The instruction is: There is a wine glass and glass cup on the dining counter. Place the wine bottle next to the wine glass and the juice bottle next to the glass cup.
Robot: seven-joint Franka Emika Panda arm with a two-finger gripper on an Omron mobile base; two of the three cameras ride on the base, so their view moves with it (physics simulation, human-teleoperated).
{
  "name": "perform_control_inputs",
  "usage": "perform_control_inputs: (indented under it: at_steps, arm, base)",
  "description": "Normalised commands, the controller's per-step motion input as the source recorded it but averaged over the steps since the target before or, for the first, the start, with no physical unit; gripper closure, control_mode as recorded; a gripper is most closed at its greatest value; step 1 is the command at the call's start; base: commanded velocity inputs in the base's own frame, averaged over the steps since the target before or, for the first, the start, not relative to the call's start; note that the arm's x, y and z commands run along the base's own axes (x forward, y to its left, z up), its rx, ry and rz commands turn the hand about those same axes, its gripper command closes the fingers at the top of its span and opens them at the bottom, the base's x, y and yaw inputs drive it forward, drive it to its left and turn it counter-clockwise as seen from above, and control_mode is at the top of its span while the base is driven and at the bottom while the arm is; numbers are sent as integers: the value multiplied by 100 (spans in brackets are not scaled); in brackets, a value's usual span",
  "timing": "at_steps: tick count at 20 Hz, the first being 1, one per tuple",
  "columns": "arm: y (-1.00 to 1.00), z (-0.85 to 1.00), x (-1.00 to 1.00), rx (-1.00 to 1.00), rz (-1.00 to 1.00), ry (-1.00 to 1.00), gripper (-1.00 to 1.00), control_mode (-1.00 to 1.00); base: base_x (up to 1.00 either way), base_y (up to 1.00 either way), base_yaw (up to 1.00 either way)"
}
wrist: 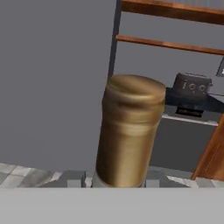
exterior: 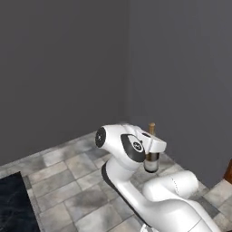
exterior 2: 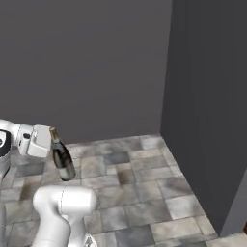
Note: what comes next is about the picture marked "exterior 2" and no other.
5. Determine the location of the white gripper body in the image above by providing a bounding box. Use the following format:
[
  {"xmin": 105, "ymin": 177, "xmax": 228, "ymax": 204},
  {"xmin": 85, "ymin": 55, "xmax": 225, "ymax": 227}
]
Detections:
[{"xmin": 28, "ymin": 124, "xmax": 53, "ymax": 159}]

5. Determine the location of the dark green wine bottle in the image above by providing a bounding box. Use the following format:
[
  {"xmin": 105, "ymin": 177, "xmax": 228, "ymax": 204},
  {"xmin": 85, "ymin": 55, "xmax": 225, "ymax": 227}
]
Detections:
[{"xmin": 48, "ymin": 126, "xmax": 77, "ymax": 182}]

